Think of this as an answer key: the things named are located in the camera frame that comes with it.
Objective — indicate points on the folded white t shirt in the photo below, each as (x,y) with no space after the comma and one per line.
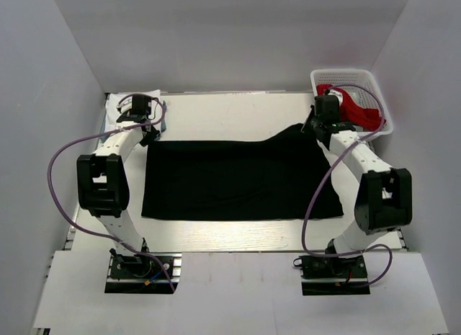
(127,97)

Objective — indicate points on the black t shirt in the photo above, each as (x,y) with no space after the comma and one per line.
(272,179)

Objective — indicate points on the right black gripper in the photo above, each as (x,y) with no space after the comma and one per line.
(307,127)

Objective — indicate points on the red t shirt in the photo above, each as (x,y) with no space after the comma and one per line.
(368,119)

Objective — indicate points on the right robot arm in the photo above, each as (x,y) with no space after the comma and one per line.
(384,198)

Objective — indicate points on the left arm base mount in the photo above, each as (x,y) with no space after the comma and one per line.
(140,275)

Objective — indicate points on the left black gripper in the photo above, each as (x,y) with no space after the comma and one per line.
(150,137)

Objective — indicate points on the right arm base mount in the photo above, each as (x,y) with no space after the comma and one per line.
(332,276)

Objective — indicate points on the folded light blue t shirt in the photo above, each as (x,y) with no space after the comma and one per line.
(164,122)

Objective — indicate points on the white plastic basket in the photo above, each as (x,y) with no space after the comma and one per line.
(360,85)

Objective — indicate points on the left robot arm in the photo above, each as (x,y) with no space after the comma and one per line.
(103,188)

